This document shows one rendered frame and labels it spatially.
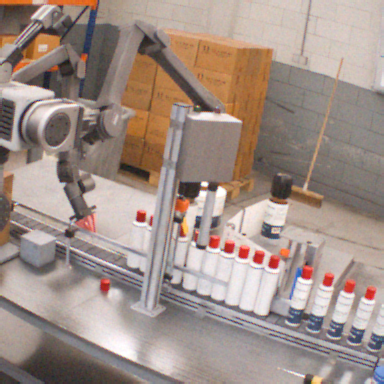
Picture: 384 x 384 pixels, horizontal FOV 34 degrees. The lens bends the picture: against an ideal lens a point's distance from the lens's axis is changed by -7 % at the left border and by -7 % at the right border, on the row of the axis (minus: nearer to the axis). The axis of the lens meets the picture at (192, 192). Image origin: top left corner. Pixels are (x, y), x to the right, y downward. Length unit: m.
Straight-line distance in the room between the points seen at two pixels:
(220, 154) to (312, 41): 4.83
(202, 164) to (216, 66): 3.63
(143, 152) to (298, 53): 1.95
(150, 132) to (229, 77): 0.92
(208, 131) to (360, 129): 4.71
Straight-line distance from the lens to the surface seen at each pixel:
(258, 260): 2.10
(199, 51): 5.63
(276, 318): 2.16
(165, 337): 2.03
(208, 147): 1.95
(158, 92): 5.84
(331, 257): 2.77
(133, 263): 2.30
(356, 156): 6.62
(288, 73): 6.86
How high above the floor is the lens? 1.86
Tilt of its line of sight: 18 degrees down
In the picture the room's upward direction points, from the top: 10 degrees clockwise
